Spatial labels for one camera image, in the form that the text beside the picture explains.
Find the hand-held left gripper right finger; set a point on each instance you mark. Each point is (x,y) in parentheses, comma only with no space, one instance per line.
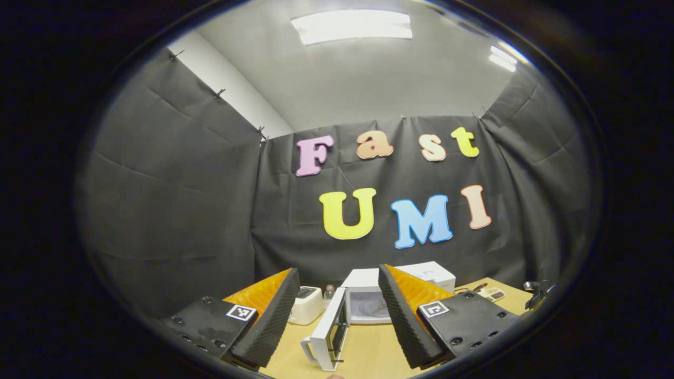
(403,321)

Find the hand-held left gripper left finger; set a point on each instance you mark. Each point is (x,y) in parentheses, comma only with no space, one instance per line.
(271,326)

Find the white microwave oven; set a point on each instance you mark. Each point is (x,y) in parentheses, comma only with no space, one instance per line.
(363,279)

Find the white toaster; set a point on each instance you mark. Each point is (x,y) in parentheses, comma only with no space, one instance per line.
(305,308)

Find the white divided grain dish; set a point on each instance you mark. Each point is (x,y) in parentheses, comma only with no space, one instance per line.
(494,293)

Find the brown wooden spoon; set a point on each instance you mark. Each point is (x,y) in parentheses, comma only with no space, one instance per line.
(476,288)

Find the small clear bottle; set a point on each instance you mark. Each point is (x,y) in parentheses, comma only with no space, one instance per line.
(328,296)

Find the black backdrop cloth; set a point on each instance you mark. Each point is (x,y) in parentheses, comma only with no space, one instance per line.
(174,210)

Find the small ceiling light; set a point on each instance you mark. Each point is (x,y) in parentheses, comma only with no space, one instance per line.
(503,57)

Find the large ceiling light panel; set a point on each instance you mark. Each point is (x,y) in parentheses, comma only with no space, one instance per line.
(352,26)

